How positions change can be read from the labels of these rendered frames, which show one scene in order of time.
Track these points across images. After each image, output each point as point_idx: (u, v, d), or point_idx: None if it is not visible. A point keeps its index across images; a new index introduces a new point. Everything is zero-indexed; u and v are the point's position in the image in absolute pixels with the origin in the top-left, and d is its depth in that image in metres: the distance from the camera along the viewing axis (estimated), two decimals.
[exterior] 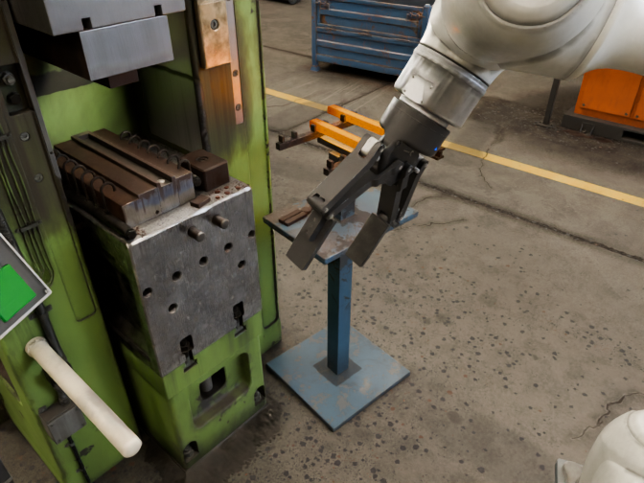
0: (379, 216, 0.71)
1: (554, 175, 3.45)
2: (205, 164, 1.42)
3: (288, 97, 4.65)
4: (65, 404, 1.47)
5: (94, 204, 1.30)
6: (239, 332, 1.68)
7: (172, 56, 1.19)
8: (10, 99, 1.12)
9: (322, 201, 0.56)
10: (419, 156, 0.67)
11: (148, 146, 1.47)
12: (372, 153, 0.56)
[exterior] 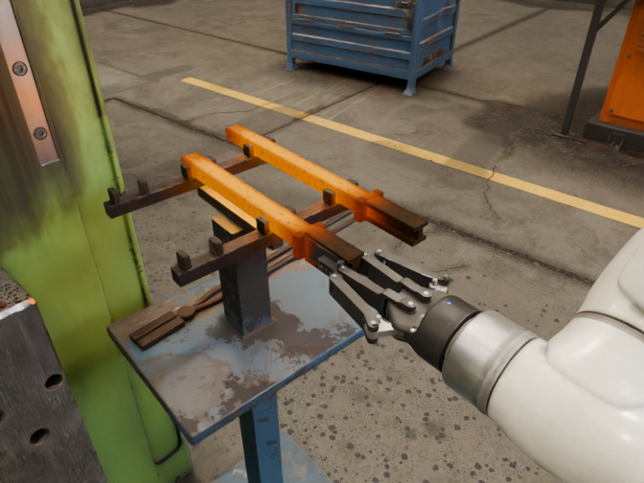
0: None
1: (580, 202, 2.71)
2: None
3: (255, 101, 3.91)
4: None
5: None
6: None
7: None
8: None
9: (383, 257, 0.66)
10: (378, 333, 0.55)
11: None
12: (438, 274, 0.62)
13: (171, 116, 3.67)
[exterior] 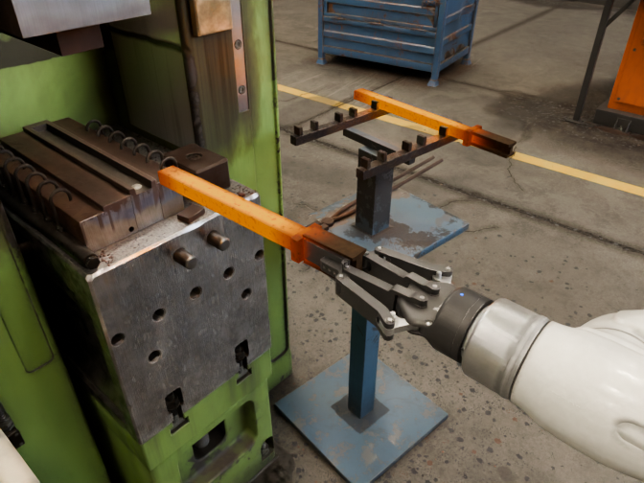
0: (347, 275, 0.65)
1: (592, 176, 3.09)
2: (197, 163, 1.06)
3: (293, 91, 4.29)
4: None
5: (44, 218, 0.94)
6: (242, 377, 1.32)
7: (149, 8, 0.83)
8: None
9: (383, 254, 0.66)
10: (394, 331, 0.56)
11: (122, 139, 1.11)
12: (440, 266, 0.64)
13: None
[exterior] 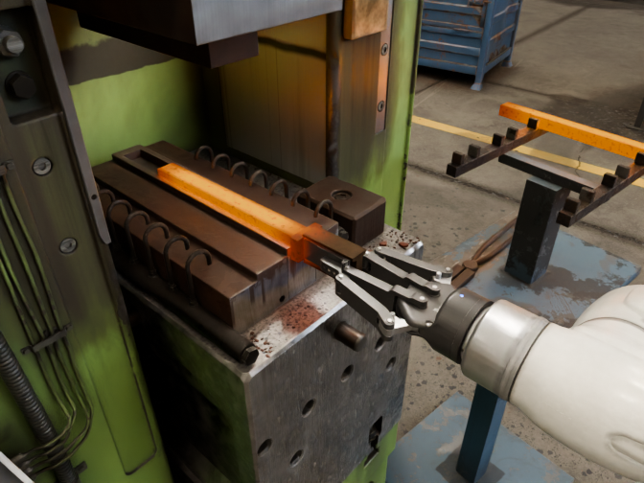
0: (347, 275, 0.65)
1: None
2: (351, 204, 0.81)
3: None
4: None
5: (169, 287, 0.70)
6: (368, 457, 1.08)
7: (341, 1, 0.59)
8: (12, 87, 0.51)
9: (383, 254, 0.66)
10: (393, 331, 0.56)
11: (244, 172, 0.86)
12: (440, 267, 0.64)
13: None
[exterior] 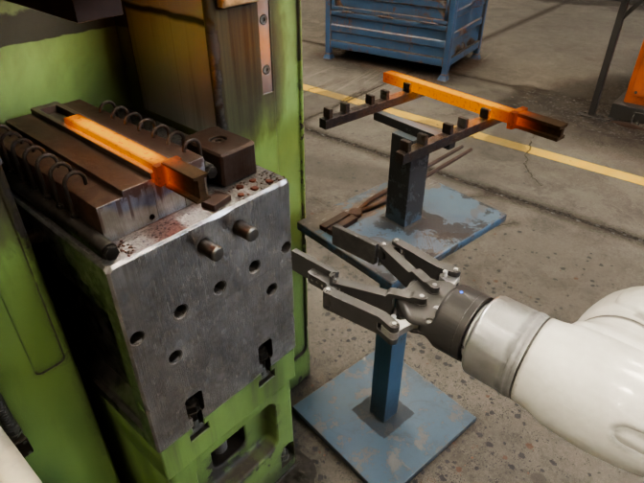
0: (335, 287, 0.62)
1: (611, 172, 3.01)
2: (222, 146, 0.97)
3: None
4: None
5: (57, 205, 0.86)
6: (264, 379, 1.23)
7: None
8: None
9: (401, 245, 0.68)
10: (399, 333, 0.55)
11: (139, 121, 1.02)
12: (449, 266, 0.63)
13: None
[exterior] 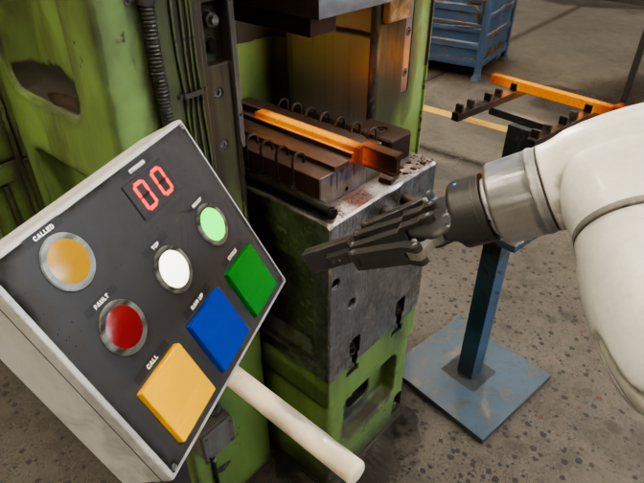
0: None
1: None
2: (388, 134, 1.21)
3: None
4: (218, 416, 1.27)
5: (276, 179, 1.09)
6: (394, 332, 1.47)
7: None
8: (209, 45, 0.91)
9: (371, 225, 0.67)
10: (425, 251, 0.56)
11: (313, 114, 1.26)
12: (421, 196, 0.65)
13: None
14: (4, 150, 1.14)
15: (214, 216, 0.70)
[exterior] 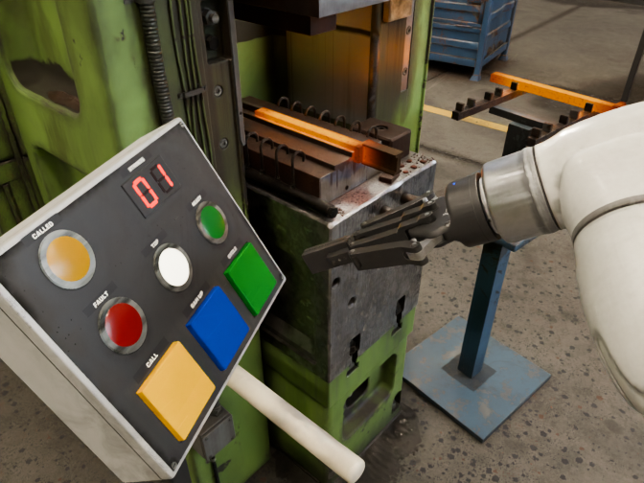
0: None
1: None
2: (388, 132, 1.21)
3: None
4: (218, 415, 1.26)
5: (276, 177, 1.09)
6: (394, 331, 1.47)
7: None
8: (209, 43, 0.91)
9: (371, 225, 0.67)
10: (424, 251, 0.56)
11: (313, 113, 1.26)
12: (421, 196, 0.65)
13: None
14: (4, 149, 1.14)
15: (214, 214, 0.70)
